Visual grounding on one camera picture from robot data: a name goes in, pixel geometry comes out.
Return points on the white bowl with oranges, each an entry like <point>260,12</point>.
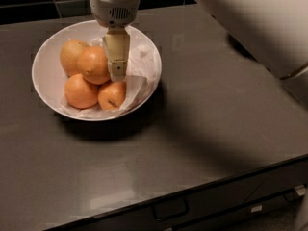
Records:
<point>47,74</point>

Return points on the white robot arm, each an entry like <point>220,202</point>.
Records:
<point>274,32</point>

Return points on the white paper liner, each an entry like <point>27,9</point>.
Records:
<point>143,74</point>

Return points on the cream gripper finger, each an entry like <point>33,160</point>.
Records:
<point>117,45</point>

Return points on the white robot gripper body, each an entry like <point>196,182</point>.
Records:
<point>113,11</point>

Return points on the lower drawer with metal handle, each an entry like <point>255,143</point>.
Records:
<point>245,211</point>

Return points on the orange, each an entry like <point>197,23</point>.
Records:
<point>111,95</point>
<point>79,93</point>
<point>69,55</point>
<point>93,65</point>

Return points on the dark drawer front with handle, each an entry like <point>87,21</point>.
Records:
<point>162,213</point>

